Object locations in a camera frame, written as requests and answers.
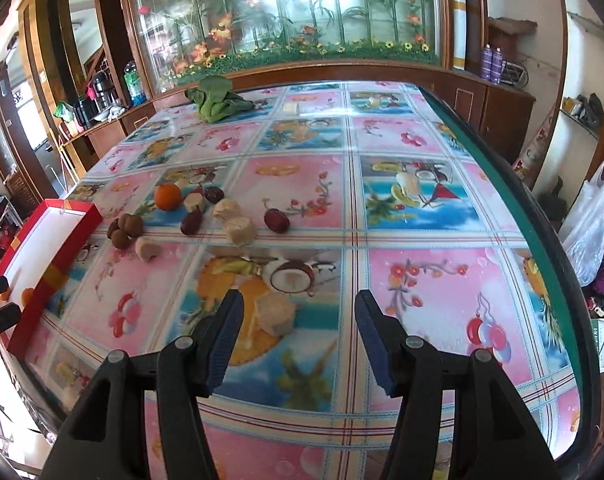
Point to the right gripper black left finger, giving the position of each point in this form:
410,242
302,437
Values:
104,437

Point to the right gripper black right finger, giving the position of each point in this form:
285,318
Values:
495,436

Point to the brown longan fruit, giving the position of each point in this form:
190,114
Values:
120,240
133,226
114,226

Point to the large orange tangerine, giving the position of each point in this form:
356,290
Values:
167,196

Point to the dark red jujube date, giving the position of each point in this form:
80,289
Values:
276,220
191,223

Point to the small orange tangerine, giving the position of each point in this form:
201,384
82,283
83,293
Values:
26,296

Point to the red white shallow box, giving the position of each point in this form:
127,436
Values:
39,256

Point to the white plastic bag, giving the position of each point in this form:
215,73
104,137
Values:
582,232

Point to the black coffee maker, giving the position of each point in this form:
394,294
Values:
105,96

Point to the green plastic bottle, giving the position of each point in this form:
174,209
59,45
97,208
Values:
134,84

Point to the colourful fruit print tablecloth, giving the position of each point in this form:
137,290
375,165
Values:
381,195

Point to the green leafy bok choy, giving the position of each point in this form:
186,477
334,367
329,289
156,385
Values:
216,101

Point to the wooden sideboard cabinet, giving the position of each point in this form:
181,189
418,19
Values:
499,114

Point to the small beige yam piece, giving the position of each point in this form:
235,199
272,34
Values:
291,108

